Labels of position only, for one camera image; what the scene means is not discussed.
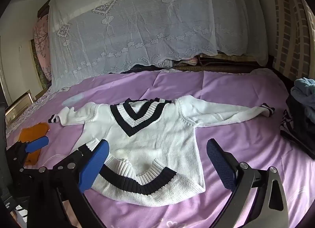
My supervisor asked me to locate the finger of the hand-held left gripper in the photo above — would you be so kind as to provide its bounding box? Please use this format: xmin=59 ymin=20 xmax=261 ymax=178
xmin=7 ymin=136 xmax=49 ymax=172

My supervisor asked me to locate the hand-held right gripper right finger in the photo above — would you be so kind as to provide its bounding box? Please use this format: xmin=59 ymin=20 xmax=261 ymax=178
xmin=206 ymin=138 xmax=289 ymax=228

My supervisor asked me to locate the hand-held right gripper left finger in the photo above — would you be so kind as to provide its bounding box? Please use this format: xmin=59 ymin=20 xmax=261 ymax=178
xmin=27 ymin=139 xmax=110 ymax=228

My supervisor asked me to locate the white sweater with navy stripes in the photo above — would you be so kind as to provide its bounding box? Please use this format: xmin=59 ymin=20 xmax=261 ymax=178
xmin=49 ymin=97 xmax=275 ymax=207

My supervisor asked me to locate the orange cloth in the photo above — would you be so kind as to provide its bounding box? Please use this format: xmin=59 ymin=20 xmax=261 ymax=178
xmin=17 ymin=123 xmax=51 ymax=166

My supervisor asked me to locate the purple bed sheet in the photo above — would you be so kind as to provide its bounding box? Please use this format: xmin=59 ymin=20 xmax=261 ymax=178
xmin=4 ymin=68 xmax=315 ymax=228

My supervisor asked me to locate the black white striped garment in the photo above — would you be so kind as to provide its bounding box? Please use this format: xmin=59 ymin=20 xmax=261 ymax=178
xmin=280 ymin=109 xmax=315 ymax=161

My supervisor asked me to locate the dark garment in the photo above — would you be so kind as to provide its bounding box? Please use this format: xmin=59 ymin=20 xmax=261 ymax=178
xmin=285 ymin=95 xmax=315 ymax=146

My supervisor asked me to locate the pink floral quilt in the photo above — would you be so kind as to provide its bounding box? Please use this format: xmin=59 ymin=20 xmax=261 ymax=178
xmin=33 ymin=14 xmax=53 ymax=86

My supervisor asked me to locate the light blue cloth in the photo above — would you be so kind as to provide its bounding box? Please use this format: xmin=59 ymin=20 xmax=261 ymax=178
xmin=290 ymin=77 xmax=315 ymax=118

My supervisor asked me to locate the brick patterned curtain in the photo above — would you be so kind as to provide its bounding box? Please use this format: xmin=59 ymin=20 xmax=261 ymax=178
xmin=268 ymin=0 xmax=315 ymax=81

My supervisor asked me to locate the white lace cover cloth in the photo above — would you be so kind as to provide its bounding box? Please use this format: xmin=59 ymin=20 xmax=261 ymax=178
xmin=48 ymin=0 xmax=269 ymax=88

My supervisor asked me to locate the gold picture frame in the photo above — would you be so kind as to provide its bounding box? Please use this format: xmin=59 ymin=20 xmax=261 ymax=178
xmin=5 ymin=89 xmax=36 ymax=125

